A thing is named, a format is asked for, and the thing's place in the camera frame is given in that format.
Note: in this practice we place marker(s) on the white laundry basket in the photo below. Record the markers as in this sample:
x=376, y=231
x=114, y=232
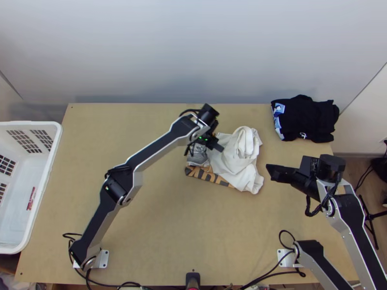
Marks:
x=18, y=187

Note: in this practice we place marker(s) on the pile of folded clothes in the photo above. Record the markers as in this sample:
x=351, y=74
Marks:
x=308, y=120

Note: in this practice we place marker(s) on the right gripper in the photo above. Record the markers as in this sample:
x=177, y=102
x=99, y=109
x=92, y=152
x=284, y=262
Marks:
x=307, y=184

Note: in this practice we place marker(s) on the black tripod stand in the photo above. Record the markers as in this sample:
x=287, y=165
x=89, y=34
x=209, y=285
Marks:
x=367, y=216

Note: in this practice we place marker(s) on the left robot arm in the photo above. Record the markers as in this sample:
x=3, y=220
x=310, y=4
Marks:
x=157, y=145

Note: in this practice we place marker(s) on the white t-shirt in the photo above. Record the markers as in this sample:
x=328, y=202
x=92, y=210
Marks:
x=239, y=163

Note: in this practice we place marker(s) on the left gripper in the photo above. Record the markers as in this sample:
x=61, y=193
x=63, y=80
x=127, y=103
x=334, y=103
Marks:
x=210, y=133

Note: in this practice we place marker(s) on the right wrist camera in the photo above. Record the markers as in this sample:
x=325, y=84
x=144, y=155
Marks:
x=308, y=164

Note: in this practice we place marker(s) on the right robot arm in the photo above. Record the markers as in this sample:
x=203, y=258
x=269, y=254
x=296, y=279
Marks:
x=347, y=211

